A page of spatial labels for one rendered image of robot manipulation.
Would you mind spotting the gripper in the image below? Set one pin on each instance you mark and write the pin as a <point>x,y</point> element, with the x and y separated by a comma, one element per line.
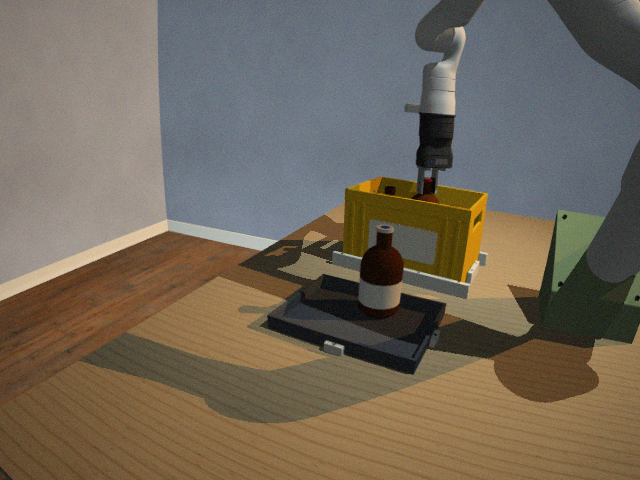
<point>437,113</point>

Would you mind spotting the yellow crate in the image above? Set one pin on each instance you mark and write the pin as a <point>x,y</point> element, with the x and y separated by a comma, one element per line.
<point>432,238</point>

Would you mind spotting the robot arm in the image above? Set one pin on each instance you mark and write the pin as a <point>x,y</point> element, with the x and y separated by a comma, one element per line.
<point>609,32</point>

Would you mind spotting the brown glass bottle with white label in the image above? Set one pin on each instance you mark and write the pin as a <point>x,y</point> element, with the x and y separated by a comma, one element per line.
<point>381,275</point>

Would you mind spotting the brown bottle with green label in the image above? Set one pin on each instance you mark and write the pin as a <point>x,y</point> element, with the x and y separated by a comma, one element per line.
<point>427,196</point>

